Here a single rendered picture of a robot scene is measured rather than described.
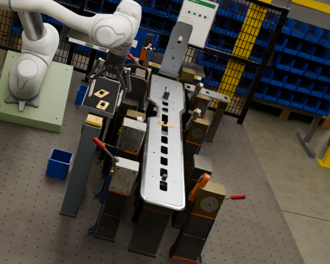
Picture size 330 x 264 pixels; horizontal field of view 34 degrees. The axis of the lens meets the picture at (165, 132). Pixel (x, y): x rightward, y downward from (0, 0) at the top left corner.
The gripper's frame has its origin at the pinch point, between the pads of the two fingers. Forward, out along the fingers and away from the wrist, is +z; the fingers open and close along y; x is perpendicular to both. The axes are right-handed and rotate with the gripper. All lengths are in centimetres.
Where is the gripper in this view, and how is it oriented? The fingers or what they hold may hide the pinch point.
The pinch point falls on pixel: (105, 97)
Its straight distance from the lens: 224.9
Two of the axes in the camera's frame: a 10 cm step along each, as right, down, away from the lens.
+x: 1.4, -4.0, 9.1
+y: 9.5, 3.3, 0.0
